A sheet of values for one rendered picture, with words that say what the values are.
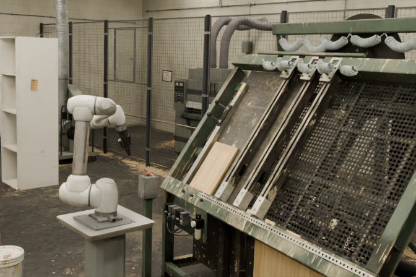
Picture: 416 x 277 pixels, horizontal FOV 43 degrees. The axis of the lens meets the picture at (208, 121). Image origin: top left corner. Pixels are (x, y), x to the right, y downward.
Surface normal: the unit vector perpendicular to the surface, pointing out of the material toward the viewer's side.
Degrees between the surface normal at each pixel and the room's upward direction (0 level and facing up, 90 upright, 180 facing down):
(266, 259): 90
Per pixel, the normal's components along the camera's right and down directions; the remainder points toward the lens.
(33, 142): 0.65, 0.12
